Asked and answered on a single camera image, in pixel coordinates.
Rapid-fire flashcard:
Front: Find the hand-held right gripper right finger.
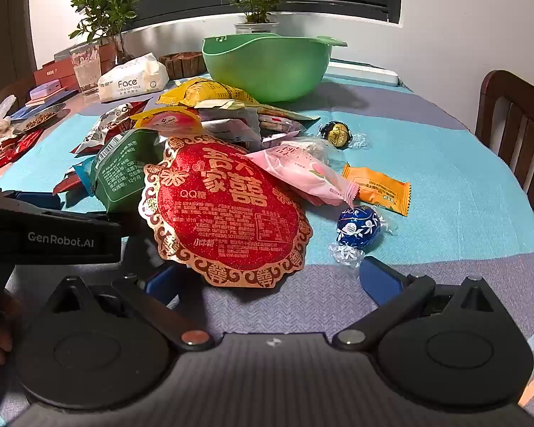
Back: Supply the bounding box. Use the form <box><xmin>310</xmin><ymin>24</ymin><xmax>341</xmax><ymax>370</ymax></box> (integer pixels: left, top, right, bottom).
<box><xmin>331</xmin><ymin>255</ymin><xmax>506</xmax><ymax>351</ymax></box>

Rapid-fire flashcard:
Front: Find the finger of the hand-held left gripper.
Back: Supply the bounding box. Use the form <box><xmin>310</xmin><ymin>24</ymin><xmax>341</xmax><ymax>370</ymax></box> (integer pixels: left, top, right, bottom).
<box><xmin>95</xmin><ymin>211</ymin><xmax>143</xmax><ymax>250</ymax></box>
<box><xmin>2</xmin><ymin>189</ymin><xmax>64</xmax><ymax>211</ymax></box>

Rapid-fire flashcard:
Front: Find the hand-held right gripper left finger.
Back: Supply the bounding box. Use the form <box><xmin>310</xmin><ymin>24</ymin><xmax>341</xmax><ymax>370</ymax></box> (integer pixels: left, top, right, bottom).
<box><xmin>40</xmin><ymin>262</ymin><xmax>215</xmax><ymax>351</ymax></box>

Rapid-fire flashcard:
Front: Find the orange snack packet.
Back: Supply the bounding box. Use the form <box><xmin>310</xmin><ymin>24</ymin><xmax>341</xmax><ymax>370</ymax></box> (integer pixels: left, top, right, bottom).
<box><xmin>342</xmin><ymin>163</ymin><xmax>411</xmax><ymax>217</ymax></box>

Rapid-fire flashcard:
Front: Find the red glitter gold-trimmed packet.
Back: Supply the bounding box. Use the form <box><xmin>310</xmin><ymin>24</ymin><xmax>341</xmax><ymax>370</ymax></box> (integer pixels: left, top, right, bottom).
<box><xmin>138</xmin><ymin>136</ymin><xmax>314</xmax><ymax>288</ymax></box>

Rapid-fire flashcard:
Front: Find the green plastic bowl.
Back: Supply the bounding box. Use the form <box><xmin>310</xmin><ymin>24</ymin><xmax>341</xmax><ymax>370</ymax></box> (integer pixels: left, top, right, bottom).
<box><xmin>201</xmin><ymin>32</ymin><xmax>349</xmax><ymax>103</ymax></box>

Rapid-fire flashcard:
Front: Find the person's left hand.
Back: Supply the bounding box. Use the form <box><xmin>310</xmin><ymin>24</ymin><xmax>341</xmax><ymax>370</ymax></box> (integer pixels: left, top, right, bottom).
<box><xmin>0</xmin><ymin>296</ymin><xmax>24</xmax><ymax>365</ymax></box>

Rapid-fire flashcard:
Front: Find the thin red snack packet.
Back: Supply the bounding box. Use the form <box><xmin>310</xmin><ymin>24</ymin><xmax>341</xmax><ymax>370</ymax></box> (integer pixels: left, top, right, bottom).
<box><xmin>53</xmin><ymin>171</ymin><xmax>83</xmax><ymax>196</ymax></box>

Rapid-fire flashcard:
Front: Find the teal snack packet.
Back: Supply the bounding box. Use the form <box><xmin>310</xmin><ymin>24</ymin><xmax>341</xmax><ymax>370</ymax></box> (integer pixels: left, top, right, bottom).
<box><xmin>73</xmin><ymin>155</ymin><xmax>101</xmax><ymax>196</ymax></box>

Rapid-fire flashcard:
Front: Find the green snack packet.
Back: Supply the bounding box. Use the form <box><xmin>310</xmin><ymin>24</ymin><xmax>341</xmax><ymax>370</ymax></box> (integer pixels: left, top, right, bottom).
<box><xmin>91</xmin><ymin>128</ymin><xmax>165</xmax><ymax>213</ymax></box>

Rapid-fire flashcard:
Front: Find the blue foil chocolate ball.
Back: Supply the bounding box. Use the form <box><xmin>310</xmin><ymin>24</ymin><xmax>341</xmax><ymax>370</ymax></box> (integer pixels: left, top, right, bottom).
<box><xmin>328</xmin><ymin>205</ymin><xmax>394</xmax><ymax>268</ymax></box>

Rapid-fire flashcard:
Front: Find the dark red snack packet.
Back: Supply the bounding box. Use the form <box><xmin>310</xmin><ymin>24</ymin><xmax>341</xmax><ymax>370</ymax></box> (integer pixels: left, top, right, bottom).
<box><xmin>0</xmin><ymin>129</ymin><xmax>45</xmax><ymax>179</ymax></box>

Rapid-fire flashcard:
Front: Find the foil tray of seeds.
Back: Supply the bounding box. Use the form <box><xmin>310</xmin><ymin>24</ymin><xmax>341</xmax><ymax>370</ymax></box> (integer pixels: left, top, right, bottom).
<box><xmin>15</xmin><ymin>103</ymin><xmax>67</xmax><ymax>134</ymax></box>

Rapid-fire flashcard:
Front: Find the white red patterned packet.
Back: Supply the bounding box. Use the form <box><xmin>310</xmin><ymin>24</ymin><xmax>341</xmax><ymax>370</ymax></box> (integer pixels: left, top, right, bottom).
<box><xmin>73</xmin><ymin>101</ymin><xmax>147</xmax><ymax>154</ymax></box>

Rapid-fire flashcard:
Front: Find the blue booklet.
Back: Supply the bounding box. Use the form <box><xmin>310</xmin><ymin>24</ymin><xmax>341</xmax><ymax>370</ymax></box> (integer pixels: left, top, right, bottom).
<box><xmin>9</xmin><ymin>90</ymin><xmax>78</xmax><ymax>119</ymax></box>

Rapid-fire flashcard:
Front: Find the lavender small box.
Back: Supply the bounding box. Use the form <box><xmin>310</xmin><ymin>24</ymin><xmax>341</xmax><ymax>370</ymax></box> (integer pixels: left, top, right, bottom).
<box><xmin>29</xmin><ymin>79</ymin><xmax>63</xmax><ymax>101</ymax></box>

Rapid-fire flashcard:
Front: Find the yellow-lidded jelly cup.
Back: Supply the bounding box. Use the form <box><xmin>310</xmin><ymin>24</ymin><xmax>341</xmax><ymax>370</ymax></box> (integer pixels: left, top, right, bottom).
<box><xmin>130</xmin><ymin>107</ymin><xmax>203</xmax><ymax>133</ymax></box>

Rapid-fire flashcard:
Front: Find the blue patterned tablecloth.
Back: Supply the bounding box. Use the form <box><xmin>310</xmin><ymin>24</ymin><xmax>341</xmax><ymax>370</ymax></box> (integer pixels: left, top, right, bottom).
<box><xmin>0</xmin><ymin>64</ymin><xmax>534</xmax><ymax>427</ymax></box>

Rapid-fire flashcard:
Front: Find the pink peach-print snack packet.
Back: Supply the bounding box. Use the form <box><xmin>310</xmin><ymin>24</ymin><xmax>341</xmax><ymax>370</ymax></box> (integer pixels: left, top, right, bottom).
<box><xmin>247</xmin><ymin>147</ymin><xmax>354</xmax><ymax>207</ymax></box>

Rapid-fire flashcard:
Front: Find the glass cup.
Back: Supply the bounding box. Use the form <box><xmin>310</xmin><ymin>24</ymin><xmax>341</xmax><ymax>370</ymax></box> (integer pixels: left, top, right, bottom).
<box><xmin>70</xmin><ymin>41</ymin><xmax>102</xmax><ymax>95</ymax></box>

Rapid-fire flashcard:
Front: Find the brown red box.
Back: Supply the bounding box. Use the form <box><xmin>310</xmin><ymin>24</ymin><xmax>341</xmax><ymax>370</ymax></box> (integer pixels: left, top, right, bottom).
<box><xmin>53</xmin><ymin>47</ymin><xmax>116</xmax><ymax>76</ymax></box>

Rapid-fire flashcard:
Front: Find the white tissue pack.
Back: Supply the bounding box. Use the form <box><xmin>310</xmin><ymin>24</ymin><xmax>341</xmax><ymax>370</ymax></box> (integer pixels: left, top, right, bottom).
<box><xmin>98</xmin><ymin>52</ymin><xmax>170</xmax><ymax>103</ymax></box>

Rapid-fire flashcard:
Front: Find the black gold chocolate ball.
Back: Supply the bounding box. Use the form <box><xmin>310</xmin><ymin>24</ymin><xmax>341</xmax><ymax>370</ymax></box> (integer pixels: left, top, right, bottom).
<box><xmin>318</xmin><ymin>120</ymin><xmax>369</xmax><ymax>149</ymax></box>

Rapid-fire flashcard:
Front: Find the yellow snack packet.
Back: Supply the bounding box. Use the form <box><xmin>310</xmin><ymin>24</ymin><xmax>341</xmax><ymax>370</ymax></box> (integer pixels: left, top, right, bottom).
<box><xmin>156</xmin><ymin>78</ymin><xmax>256</xmax><ymax>107</ymax></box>

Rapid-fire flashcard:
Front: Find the carved wooden bowl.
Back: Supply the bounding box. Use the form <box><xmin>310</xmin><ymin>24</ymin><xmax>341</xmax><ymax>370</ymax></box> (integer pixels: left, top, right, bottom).
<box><xmin>159</xmin><ymin>52</ymin><xmax>208</xmax><ymax>80</ymax></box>

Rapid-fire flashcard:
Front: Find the red sausage packet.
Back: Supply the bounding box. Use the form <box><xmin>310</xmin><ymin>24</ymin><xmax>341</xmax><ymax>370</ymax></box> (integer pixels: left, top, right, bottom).
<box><xmin>258</xmin><ymin>116</ymin><xmax>301</xmax><ymax>137</ymax></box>

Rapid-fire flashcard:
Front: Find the beige snack packet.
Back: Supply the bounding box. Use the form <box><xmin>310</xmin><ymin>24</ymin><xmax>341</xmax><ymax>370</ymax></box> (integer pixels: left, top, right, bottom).
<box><xmin>196</xmin><ymin>99</ymin><xmax>321</xmax><ymax>124</ymax></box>

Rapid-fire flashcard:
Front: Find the potted plant glass vase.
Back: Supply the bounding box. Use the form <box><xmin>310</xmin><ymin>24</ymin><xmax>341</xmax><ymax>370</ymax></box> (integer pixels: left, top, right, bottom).
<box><xmin>69</xmin><ymin>0</ymin><xmax>161</xmax><ymax>65</ymax></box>

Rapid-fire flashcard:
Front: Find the white power strip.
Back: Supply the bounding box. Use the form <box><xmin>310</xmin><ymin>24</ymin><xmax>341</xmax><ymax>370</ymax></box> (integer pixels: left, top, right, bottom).
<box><xmin>323</xmin><ymin>60</ymin><xmax>401</xmax><ymax>86</ymax></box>

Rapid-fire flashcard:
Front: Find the wooden chair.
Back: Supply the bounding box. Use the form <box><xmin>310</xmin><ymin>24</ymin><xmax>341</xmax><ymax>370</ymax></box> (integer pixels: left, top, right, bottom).
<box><xmin>474</xmin><ymin>70</ymin><xmax>534</xmax><ymax>232</ymax></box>

